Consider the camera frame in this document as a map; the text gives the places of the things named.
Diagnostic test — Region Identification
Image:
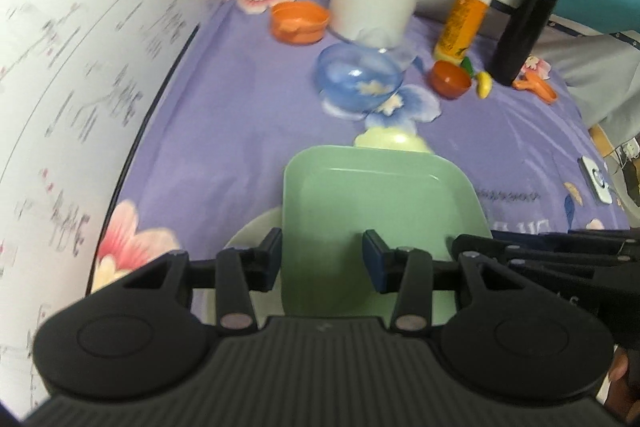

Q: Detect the white instruction sheet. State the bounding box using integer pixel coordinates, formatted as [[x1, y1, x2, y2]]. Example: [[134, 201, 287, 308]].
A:
[[0, 0, 236, 423]]

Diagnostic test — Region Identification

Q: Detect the person's right hand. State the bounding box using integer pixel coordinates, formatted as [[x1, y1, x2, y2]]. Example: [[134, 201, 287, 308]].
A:
[[606, 347, 640, 415]]

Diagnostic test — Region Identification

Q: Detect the grey cloth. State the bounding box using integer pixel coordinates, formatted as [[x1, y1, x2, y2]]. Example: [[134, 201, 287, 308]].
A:
[[542, 19, 640, 130]]

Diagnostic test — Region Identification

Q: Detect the orange toy pan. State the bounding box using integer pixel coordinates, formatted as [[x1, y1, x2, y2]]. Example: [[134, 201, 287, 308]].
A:
[[512, 69, 557, 105]]

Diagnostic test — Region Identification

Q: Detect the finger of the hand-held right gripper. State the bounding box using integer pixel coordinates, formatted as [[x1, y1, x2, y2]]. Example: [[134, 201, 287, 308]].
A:
[[505, 251, 640, 308], [451, 229, 640, 259]]

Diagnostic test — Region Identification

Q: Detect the white round plate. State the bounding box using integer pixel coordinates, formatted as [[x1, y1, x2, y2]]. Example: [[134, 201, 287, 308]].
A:
[[220, 206, 286, 323]]

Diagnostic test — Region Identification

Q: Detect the purple floral blanket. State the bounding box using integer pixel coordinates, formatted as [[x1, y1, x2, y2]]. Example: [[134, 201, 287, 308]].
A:
[[90, 0, 633, 313]]

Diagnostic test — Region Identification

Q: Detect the black bottle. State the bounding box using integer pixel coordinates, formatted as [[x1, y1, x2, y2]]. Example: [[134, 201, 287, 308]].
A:
[[487, 0, 563, 88]]

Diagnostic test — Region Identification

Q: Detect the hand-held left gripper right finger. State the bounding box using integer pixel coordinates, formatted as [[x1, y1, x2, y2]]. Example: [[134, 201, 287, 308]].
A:
[[362, 229, 523, 334]]

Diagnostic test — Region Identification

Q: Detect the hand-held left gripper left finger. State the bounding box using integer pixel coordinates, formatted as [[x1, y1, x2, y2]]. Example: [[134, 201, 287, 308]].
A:
[[122, 227, 284, 339]]

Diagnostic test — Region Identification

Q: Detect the blue translucent bowl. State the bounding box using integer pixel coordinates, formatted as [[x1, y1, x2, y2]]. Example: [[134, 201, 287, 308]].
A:
[[315, 43, 407, 112]]

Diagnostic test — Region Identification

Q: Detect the small orange bowl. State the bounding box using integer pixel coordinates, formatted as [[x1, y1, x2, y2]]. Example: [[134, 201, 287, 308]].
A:
[[427, 61, 473, 100]]

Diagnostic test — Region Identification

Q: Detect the green square plate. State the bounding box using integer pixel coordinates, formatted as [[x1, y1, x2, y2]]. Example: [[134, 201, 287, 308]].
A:
[[282, 146, 493, 327]]

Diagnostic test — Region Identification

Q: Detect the pale yellow-green bowl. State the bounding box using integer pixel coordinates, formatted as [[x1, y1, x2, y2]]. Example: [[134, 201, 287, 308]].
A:
[[354, 129, 432, 156]]

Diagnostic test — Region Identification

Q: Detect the orange plastic container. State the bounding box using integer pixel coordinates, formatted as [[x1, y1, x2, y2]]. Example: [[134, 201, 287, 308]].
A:
[[270, 1, 332, 44]]

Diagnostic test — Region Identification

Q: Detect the orange juice bottle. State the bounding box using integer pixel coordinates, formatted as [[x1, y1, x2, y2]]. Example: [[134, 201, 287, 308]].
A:
[[432, 0, 506, 64]]

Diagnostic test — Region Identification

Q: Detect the white square device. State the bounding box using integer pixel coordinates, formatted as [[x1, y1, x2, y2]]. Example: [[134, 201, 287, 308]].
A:
[[577, 155, 617, 204]]

